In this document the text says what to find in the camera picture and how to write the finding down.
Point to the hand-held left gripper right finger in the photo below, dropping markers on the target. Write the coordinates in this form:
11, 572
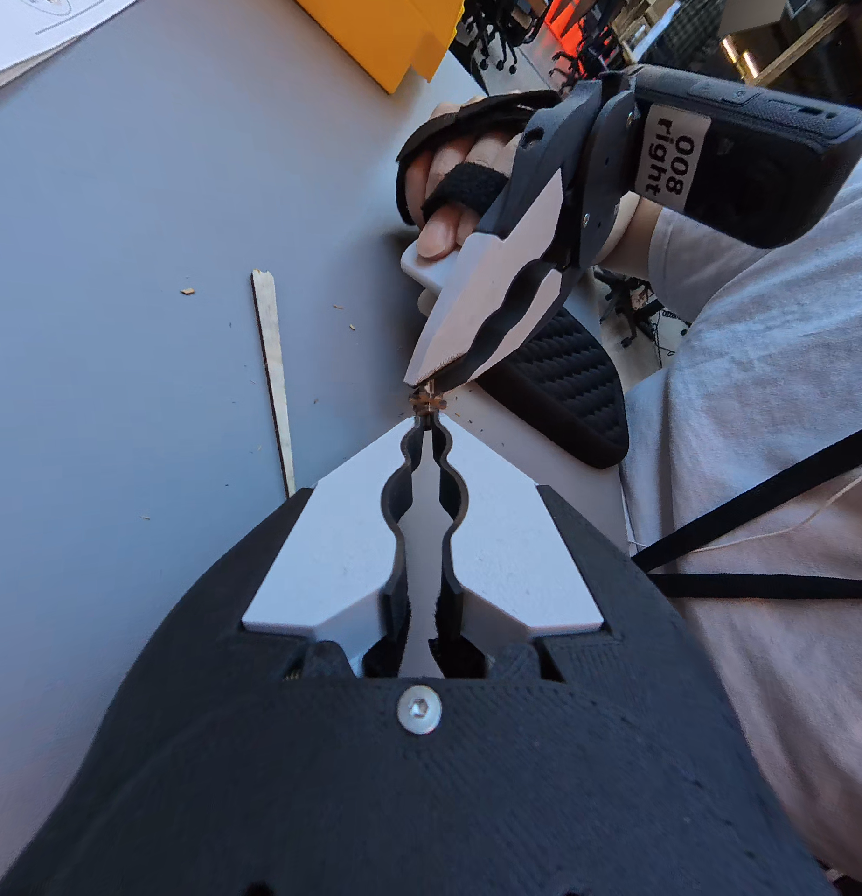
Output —
522, 560

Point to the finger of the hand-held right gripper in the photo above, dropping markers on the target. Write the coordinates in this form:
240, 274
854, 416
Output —
536, 315
487, 280

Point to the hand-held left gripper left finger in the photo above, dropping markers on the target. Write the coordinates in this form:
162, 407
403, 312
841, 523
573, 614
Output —
319, 560

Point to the small wooden model part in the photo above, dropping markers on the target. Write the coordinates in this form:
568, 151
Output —
427, 402

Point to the person's right hand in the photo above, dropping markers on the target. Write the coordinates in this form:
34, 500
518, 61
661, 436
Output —
441, 234

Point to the black quilted wrist rest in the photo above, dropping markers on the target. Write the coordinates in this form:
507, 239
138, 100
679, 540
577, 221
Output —
564, 399

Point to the thin wooden stick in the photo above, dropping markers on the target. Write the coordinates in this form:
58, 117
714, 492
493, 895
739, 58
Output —
271, 350

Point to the person's white shirt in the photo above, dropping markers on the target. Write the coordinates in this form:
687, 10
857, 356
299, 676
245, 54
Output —
753, 420

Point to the yellow plastic bin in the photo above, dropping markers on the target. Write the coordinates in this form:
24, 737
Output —
375, 28

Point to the model instruction booklet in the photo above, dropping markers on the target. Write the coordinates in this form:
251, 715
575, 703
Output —
25, 28

